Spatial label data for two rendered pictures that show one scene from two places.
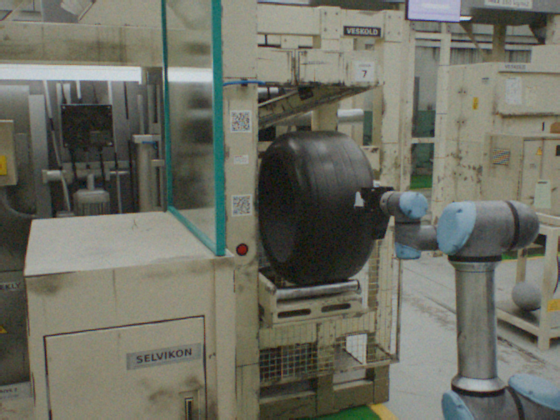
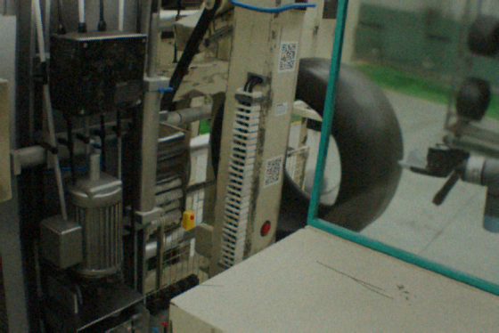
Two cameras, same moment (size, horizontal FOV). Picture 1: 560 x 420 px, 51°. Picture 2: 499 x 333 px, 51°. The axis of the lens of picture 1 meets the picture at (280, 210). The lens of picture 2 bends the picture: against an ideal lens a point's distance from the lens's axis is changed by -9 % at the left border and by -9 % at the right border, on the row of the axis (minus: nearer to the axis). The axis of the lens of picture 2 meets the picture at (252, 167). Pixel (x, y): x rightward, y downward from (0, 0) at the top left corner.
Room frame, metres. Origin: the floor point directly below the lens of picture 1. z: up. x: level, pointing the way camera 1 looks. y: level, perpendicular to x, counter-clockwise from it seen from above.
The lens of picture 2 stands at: (0.96, 0.95, 1.69)
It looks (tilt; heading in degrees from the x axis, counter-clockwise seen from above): 19 degrees down; 325
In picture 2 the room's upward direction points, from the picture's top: 7 degrees clockwise
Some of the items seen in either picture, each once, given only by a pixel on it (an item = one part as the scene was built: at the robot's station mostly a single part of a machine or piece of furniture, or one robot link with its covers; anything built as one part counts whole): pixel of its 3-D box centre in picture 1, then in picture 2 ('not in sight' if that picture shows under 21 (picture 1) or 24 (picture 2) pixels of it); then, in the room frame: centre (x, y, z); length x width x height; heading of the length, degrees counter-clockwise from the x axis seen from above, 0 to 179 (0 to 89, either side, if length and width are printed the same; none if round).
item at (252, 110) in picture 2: not in sight; (240, 186); (2.03, 0.23, 1.19); 0.05 x 0.04 x 0.48; 21
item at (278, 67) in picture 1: (301, 69); not in sight; (2.52, -0.09, 1.71); 0.61 x 0.25 x 0.15; 111
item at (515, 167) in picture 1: (532, 192); not in sight; (6.27, -2.72, 0.62); 0.91 x 0.58 x 1.25; 111
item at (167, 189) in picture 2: not in sight; (149, 177); (2.47, 0.27, 1.05); 0.20 x 0.15 x 0.30; 111
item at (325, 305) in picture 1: (313, 306); not in sight; (2.07, -0.12, 0.84); 0.36 x 0.09 x 0.06; 111
